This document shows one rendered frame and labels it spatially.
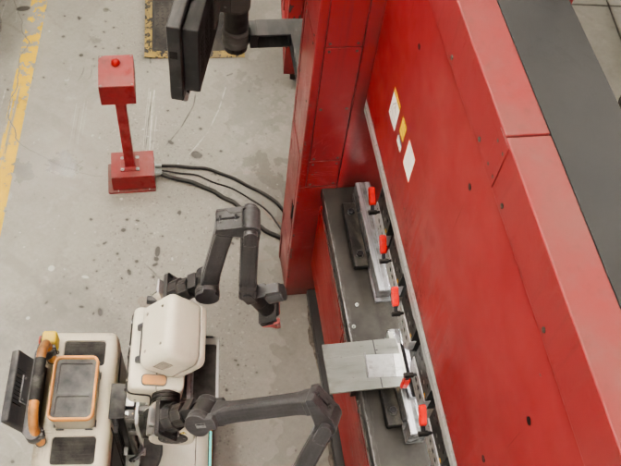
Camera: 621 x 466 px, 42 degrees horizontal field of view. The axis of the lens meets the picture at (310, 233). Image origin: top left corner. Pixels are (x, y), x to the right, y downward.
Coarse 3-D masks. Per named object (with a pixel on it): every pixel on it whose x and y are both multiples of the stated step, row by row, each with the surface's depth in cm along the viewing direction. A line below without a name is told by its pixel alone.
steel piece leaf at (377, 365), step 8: (368, 360) 279; (376, 360) 279; (384, 360) 279; (392, 360) 280; (368, 368) 277; (376, 368) 277; (384, 368) 278; (392, 368) 278; (368, 376) 275; (376, 376) 276; (384, 376) 276; (392, 376) 276
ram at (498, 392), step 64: (384, 64) 264; (448, 64) 203; (384, 128) 270; (448, 128) 206; (384, 192) 276; (448, 192) 210; (448, 256) 214; (512, 256) 172; (448, 320) 218; (512, 320) 175; (448, 384) 222; (512, 384) 177; (448, 448) 226; (512, 448) 180; (576, 448) 149
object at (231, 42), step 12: (228, 0) 316; (240, 0) 316; (228, 12) 321; (240, 12) 321; (228, 24) 328; (240, 24) 327; (228, 36) 332; (240, 36) 332; (228, 48) 338; (240, 48) 337
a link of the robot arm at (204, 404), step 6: (186, 402) 240; (192, 402) 239; (198, 402) 238; (204, 402) 237; (210, 402) 238; (186, 408) 237; (192, 408) 237; (198, 408) 235; (204, 408) 235; (210, 408) 236; (186, 414) 237
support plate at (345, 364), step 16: (336, 352) 280; (352, 352) 280; (368, 352) 281; (384, 352) 281; (336, 368) 276; (352, 368) 277; (336, 384) 273; (352, 384) 274; (368, 384) 274; (384, 384) 275
